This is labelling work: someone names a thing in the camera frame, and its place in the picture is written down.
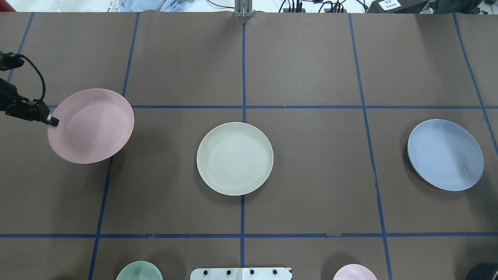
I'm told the light blue plate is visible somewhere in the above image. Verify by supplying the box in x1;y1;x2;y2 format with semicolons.
406;119;484;192

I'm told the black camera cable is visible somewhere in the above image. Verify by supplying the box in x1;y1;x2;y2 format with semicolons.
16;54;47;105

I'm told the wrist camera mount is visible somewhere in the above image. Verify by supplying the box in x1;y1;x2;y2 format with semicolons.
0;51;25;71

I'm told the light blue cloth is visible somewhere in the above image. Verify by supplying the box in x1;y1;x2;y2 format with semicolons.
119;0;194;12

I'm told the aluminium frame post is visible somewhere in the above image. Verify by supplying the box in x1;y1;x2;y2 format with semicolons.
234;0;254;18

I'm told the dark pot with glass lid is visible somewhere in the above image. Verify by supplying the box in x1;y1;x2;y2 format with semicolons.
465;262;498;280

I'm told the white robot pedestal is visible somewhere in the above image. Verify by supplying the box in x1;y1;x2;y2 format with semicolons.
190;267;293;280

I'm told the pink plate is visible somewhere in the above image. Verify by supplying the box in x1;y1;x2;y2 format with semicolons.
47;88;135;164

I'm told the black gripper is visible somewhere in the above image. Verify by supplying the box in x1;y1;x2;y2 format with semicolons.
0;78;59;126

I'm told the pink bowl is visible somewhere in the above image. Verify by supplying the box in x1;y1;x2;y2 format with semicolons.
333;264;377;280

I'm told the cream plate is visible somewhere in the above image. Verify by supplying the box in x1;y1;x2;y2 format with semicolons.
196;122;274;196

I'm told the green bowl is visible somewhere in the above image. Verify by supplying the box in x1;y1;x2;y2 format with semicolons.
116;261;163;280

